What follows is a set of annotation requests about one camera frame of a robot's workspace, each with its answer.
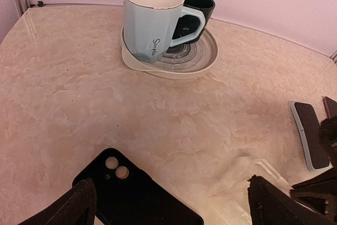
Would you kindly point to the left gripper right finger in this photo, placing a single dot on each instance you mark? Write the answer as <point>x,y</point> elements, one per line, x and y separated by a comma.
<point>269,205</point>

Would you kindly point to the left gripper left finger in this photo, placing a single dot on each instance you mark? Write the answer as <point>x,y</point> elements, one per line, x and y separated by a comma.
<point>76,206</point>

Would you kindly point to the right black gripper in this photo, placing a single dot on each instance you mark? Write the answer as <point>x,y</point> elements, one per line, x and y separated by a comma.
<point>319,193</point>

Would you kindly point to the black phone case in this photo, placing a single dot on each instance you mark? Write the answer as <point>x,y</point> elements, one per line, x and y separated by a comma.
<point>128,195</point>

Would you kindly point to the black phone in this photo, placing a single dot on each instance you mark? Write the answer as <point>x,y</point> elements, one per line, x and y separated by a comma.
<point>312,135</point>

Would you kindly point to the light blue phone case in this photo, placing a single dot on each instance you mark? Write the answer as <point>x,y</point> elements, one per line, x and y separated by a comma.
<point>301,135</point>

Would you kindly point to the clear phone case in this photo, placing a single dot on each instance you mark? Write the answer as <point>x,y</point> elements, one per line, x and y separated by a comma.
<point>229,198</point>

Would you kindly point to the grey patterned saucer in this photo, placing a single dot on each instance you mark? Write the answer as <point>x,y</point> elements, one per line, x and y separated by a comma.
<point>186,61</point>

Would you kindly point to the light blue mug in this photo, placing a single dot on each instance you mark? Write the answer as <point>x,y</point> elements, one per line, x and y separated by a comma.
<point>149,26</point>

